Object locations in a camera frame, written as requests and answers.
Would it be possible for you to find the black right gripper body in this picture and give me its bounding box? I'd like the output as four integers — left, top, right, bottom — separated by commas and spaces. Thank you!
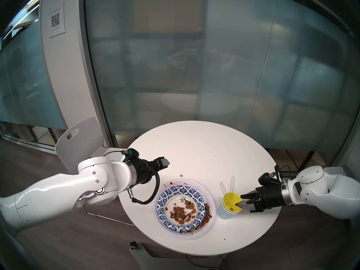
249, 185, 284, 213

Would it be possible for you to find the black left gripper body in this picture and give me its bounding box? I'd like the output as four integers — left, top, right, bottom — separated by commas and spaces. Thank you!
128, 157, 161, 186

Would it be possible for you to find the yellow plastic cup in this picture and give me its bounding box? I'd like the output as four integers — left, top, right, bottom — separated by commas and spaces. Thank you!
222, 192, 242, 214

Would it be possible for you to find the light blue plastic cup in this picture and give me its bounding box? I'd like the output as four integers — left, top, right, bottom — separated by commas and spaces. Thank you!
217, 201, 239, 220

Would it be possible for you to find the blue patterned paper bowl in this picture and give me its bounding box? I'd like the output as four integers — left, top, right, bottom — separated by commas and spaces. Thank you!
156, 184, 206, 233

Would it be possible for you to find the brown food scraps heap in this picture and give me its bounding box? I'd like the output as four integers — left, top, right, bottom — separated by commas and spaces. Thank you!
163, 182, 213, 235

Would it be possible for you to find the brown granola crumbs heap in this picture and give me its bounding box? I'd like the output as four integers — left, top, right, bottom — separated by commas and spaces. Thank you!
165, 199, 197, 225

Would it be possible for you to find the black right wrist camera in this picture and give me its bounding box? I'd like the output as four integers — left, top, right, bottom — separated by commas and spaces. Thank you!
258, 172, 282, 186

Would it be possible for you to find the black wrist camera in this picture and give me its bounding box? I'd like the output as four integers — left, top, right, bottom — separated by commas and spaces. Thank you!
121, 148, 140, 161
258, 172, 282, 186

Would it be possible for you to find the black left arm hose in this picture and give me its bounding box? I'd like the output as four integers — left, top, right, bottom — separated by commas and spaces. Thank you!
128, 170, 160, 205

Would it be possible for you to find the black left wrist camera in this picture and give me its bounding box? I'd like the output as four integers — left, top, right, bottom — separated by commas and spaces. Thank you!
121, 148, 140, 161

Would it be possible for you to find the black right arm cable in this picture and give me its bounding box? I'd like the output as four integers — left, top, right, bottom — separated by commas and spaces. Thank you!
274, 165, 291, 184

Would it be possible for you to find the perforated metal shelf bracket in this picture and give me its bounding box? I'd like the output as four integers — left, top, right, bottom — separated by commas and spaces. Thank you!
298, 151, 316, 173

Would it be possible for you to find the black cable under table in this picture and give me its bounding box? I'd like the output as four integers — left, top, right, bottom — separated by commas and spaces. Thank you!
185, 254, 226, 270

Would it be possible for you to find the white chair with handle hole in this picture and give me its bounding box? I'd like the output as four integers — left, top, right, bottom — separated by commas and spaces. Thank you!
55, 117, 135, 226

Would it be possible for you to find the QR code wall sign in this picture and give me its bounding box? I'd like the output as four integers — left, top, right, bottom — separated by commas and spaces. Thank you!
49, 2, 66, 39

